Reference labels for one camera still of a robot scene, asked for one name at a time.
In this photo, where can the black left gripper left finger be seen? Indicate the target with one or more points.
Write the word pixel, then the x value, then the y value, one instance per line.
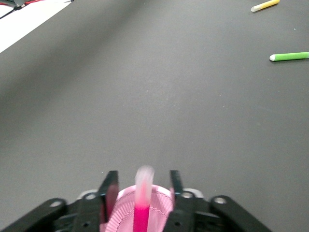
pixel 109 188

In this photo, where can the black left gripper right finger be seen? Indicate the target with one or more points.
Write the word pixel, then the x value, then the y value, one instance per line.
pixel 177 191

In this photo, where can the yellow marker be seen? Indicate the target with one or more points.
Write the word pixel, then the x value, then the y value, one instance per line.
pixel 265 4

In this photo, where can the dark grey table mat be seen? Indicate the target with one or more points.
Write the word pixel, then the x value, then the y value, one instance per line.
pixel 154 96

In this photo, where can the pink mesh cup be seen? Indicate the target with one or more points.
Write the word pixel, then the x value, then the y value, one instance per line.
pixel 120 217

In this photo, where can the green marker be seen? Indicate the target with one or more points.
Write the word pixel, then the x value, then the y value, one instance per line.
pixel 289 56

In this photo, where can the pink marker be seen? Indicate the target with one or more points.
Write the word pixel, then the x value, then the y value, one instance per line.
pixel 142 212

